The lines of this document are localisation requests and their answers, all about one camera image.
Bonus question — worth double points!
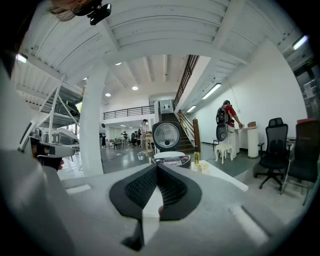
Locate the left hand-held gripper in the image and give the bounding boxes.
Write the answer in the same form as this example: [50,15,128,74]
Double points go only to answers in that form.
[17,119,76,173]

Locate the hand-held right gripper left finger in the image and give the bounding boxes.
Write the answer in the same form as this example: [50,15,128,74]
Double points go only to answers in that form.
[109,163,159,219]

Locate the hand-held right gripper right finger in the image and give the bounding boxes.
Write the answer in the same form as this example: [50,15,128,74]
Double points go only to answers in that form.
[157,163,203,222]

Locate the pale yellow snack pieces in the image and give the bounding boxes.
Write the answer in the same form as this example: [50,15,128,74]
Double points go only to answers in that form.
[194,161,212,174]

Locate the yellow oil bottle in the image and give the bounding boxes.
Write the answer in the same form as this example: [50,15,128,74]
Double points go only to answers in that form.
[193,145,202,165]

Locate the tall wooden stool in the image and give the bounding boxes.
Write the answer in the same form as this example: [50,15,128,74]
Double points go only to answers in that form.
[141,134,155,156]

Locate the purple rice cooker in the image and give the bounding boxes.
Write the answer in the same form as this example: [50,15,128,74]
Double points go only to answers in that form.
[151,121,192,168]

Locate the dark wooden staircase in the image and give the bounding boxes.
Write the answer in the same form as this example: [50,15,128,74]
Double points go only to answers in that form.
[159,109,202,154]

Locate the cream carved stool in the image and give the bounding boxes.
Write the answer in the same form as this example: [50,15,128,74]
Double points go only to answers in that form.
[214,143,235,165]

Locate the grey shell backpack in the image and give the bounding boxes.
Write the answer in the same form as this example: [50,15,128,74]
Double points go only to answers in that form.
[215,107,229,142]

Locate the black balcony railing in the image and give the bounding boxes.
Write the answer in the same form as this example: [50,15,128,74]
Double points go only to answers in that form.
[103,105,155,121]

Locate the white counter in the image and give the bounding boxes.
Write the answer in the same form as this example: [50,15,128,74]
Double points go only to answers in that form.
[234,125,260,159]

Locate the black office chair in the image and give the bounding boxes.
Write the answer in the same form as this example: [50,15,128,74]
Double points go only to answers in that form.
[281,119,320,201]
[254,117,291,190]

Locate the brown wooden newel post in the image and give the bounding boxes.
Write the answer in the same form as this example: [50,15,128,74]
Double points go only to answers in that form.
[192,118,202,151]

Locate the black head-worn camera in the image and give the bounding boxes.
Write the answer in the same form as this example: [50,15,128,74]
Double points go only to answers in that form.
[72,1,112,26]

